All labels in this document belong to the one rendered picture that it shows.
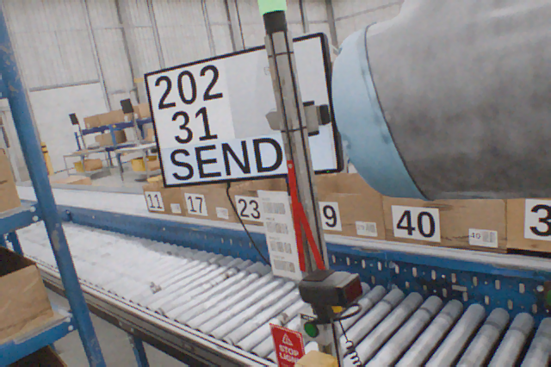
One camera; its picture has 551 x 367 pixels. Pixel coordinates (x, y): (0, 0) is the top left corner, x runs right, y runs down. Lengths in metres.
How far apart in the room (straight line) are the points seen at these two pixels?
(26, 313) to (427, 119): 0.72
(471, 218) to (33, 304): 1.13
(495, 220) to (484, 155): 1.07
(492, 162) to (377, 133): 0.08
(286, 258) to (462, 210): 0.63
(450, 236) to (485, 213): 0.14
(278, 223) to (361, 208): 0.65
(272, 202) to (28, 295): 0.48
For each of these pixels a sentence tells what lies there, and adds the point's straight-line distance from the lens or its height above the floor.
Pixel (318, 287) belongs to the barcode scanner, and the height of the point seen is 1.08.
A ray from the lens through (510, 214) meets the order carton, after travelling 1.35.
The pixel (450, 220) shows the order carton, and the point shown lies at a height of 0.98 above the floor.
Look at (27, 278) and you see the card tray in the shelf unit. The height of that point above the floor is 1.22.
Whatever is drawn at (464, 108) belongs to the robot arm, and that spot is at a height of 1.42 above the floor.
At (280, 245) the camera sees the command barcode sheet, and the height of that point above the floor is 1.12.
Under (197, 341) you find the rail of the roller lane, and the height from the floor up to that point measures 0.74.
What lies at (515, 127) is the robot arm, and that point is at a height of 1.40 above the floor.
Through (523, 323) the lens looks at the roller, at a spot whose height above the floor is 0.75.
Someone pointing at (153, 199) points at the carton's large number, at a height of 0.97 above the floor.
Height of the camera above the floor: 1.45
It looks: 13 degrees down
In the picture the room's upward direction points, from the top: 10 degrees counter-clockwise
